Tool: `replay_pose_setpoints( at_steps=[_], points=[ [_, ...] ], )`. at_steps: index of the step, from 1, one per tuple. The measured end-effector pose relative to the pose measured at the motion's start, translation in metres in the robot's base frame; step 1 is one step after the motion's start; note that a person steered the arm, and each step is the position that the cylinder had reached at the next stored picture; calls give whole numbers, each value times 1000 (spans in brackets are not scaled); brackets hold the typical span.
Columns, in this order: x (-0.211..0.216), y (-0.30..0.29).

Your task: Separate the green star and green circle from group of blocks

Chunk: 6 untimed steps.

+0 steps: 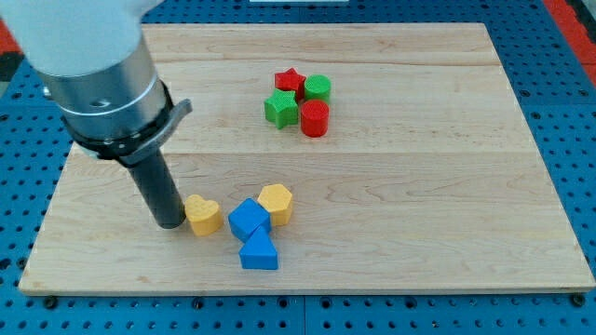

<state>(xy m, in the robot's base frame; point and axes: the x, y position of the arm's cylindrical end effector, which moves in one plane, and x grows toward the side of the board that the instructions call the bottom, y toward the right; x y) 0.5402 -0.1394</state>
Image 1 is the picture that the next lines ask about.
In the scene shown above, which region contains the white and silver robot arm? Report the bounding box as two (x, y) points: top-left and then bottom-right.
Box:
(1, 0), (192, 167)

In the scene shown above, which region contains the red circle block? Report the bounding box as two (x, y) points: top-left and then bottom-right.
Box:
(300, 100), (330, 138)

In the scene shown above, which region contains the green star block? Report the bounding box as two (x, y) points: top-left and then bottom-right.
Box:
(264, 88), (298, 129)

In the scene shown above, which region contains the green circle block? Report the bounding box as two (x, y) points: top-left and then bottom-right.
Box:
(304, 74), (332, 103)

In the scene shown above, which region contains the red star block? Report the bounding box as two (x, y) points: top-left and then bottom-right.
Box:
(274, 68), (306, 101)

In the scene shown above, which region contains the wooden board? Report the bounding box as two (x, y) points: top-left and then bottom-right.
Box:
(20, 23), (595, 297)

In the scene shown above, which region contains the yellow hexagon block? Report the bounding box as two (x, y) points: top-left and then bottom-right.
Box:
(257, 183), (293, 226)

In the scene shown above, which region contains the blue cube block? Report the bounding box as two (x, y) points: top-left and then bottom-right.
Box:
(228, 198), (271, 242)

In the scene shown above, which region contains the blue triangle block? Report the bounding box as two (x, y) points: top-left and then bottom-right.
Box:
(238, 227), (278, 270)

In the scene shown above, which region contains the yellow heart block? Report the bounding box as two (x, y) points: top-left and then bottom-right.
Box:
(184, 194), (224, 236)

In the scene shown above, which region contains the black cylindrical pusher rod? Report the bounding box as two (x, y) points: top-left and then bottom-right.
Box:
(128, 150), (185, 229)

